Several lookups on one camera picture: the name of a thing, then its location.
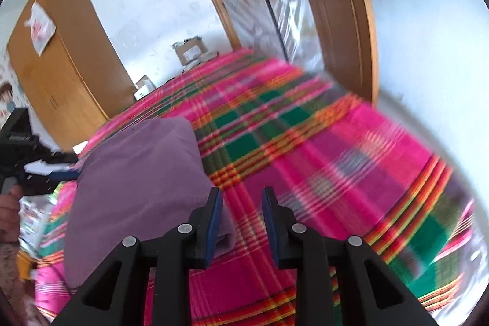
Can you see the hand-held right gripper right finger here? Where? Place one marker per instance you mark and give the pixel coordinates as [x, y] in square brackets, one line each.
[272, 230]

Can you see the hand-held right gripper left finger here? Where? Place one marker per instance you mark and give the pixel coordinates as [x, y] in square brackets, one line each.
[214, 226]

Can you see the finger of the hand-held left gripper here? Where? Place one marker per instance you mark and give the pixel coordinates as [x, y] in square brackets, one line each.
[53, 177]
[59, 157]

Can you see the purple fleece top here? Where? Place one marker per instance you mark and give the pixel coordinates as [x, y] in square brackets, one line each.
[141, 188]

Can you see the person's left hand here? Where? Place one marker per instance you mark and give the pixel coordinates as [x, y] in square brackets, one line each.
[9, 215]

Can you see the pink green plaid bed sheet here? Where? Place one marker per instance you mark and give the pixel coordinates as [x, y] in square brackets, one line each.
[324, 165]

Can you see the wooden wardrobe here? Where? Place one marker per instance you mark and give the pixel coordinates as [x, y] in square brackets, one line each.
[65, 70]

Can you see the white box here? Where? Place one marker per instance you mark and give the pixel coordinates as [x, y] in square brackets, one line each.
[143, 87]

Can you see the white red plastic bag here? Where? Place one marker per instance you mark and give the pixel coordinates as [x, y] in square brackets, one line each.
[40, 29]

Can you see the cardboard box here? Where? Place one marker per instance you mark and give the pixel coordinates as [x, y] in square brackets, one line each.
[191, 51]

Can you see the wooden door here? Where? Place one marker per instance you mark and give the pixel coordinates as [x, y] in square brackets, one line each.
[336, 5]

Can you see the cartoon couple wall sticker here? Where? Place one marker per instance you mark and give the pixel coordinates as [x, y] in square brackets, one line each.
[7, 100]

